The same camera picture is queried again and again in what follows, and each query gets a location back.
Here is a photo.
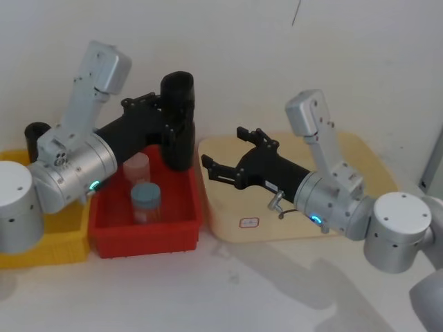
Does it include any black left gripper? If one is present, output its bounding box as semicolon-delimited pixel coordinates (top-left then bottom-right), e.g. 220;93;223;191
93;91;195;164

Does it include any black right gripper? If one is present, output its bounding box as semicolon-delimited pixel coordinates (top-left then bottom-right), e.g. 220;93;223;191
201;126;311;205

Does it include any tall black cup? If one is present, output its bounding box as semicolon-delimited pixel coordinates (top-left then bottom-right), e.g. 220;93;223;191
160;70;196;172

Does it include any pink translucent cup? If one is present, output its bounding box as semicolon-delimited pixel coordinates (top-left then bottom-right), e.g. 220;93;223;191
123;153;151;185

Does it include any pale wooden tray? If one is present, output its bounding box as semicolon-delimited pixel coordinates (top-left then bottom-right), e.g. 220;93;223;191
197;130;403;243

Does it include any white label red border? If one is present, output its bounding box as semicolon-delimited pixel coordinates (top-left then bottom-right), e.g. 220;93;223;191
238;216;261;230

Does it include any clear jar blue lid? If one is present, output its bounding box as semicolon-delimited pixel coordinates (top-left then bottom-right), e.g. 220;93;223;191
130;183;163;225

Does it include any red plastic bin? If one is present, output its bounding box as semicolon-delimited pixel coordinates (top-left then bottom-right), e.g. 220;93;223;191
87;143;205;260

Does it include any short black cup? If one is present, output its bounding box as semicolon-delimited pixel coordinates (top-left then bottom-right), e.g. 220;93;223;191
24;121;53;164

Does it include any yellow plastic bin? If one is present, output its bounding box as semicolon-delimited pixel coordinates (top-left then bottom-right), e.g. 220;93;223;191
0;149;91;270

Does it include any thin dark cable silver plug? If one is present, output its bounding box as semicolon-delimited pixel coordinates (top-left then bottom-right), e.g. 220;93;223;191
266;191;296;221

